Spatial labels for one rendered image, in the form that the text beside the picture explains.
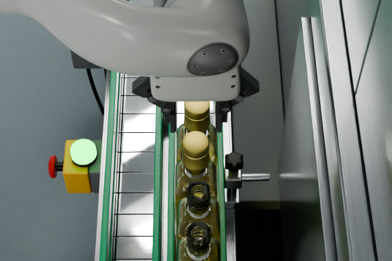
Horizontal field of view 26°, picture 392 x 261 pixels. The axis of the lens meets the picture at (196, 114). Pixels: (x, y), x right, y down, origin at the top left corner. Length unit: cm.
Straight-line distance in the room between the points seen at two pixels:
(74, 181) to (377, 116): 83
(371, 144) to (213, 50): 16
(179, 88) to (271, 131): 50
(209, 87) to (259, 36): 61
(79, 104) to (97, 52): 108
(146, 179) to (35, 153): 45
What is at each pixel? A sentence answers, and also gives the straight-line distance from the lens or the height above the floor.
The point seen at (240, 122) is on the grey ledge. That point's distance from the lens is 142.
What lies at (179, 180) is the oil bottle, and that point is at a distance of 112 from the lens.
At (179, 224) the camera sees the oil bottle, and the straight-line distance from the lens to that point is 110.
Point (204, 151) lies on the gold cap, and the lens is 106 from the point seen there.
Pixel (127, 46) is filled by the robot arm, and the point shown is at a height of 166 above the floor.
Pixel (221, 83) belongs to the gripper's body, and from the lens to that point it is 93.
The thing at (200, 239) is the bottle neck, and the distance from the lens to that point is 102.
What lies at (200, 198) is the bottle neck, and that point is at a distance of 105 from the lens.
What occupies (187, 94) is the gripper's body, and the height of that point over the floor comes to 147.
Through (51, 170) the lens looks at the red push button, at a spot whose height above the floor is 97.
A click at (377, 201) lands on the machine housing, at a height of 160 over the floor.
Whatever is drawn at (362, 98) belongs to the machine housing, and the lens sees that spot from 79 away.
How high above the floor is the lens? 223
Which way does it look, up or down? 56 degrees down
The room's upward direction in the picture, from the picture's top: straight up
